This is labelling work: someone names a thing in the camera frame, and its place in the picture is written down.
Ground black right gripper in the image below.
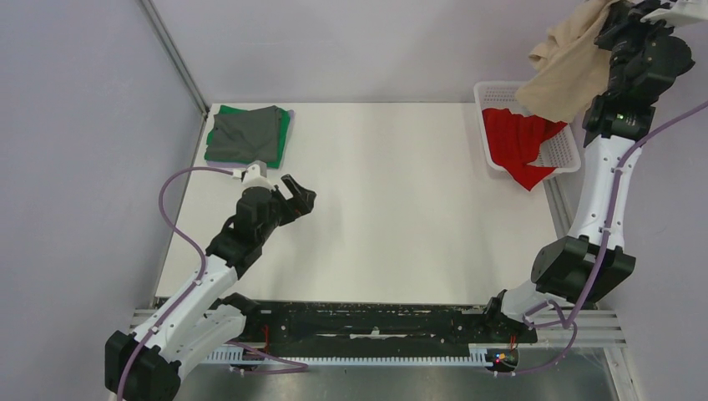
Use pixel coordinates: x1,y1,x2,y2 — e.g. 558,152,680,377
594,0,686,97

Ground beige t shirt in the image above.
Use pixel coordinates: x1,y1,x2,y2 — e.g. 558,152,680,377
515,1,615,123

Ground red t shirt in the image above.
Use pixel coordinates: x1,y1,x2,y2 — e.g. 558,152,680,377
482,108,567,190

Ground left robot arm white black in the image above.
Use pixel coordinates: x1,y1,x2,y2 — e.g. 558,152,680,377
104,174,316,400

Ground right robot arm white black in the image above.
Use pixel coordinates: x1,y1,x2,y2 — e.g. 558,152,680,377
482,1,707,341

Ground grey folded t shirt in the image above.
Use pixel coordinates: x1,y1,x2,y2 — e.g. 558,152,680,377
205,106,286,167

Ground green folded t shirt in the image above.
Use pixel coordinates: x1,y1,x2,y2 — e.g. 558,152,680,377
205,104,292,170

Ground white plastic laundry basket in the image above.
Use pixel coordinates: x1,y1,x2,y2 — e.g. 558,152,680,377
473,81,582,180

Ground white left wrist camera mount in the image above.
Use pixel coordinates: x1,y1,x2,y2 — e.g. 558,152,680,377
231,160,274,190

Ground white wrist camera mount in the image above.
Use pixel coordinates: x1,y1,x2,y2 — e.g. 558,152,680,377
641,0,707,28
231,160,274,190

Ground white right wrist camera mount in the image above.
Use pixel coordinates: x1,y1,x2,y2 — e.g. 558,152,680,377
641,0,707,28

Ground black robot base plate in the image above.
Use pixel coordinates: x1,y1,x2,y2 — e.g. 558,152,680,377
222,298,538,358

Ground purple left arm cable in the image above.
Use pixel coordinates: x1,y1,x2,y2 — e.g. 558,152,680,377
114,165,310,401

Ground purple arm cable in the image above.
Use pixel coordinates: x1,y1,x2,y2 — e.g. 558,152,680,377
114,165,310,401
486,99,708,378

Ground white slotted cable duct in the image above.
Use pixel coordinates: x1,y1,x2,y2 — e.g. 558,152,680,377
202,345,519,368

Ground left corner aluminium post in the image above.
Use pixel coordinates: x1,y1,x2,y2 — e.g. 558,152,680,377
137,0,210,119

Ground aluminium frame rails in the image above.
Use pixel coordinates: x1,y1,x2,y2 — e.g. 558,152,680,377
121,176,627,350

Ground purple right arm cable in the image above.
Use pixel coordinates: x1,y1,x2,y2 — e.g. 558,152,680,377
486,99,708,378

